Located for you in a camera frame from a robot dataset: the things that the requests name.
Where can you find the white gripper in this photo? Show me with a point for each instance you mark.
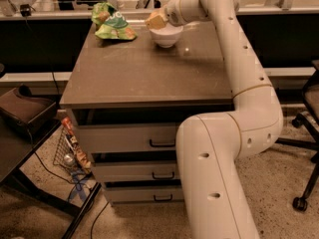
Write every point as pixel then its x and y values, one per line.
pixel 172 16

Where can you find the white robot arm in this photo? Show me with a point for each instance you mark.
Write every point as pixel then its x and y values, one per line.
pixel 208 144

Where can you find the white ceramic bowl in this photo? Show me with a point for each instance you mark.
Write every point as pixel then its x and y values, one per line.
pixel 166 37

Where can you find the green chip bag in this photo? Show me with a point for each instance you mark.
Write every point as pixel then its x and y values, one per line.
pixel 111 24

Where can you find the grey drawer cabinet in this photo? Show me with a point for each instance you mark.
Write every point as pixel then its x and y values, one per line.
pixel 117 82

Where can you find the top grey drawer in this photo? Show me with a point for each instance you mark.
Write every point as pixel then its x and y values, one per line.
pixel 126 137

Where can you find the grey drawer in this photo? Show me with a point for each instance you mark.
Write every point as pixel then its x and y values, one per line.
pixel 135 171
pixel 126 137
pixel 118 195

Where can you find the black power adapter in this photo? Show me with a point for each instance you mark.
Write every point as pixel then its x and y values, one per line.
pixel 25 10

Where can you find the middle grey drawer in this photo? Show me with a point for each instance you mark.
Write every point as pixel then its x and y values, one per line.
pixel 135 171

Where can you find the black office chair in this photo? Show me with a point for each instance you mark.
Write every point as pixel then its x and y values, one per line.
pixel 310 119

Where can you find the bottom grey drawer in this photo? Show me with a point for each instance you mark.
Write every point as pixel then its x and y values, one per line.
pixel 118 195

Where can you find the black side table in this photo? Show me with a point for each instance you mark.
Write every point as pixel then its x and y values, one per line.
pixel 15 150

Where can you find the wire basket with snacks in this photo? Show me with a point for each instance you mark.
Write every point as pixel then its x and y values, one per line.
pixel 69 154

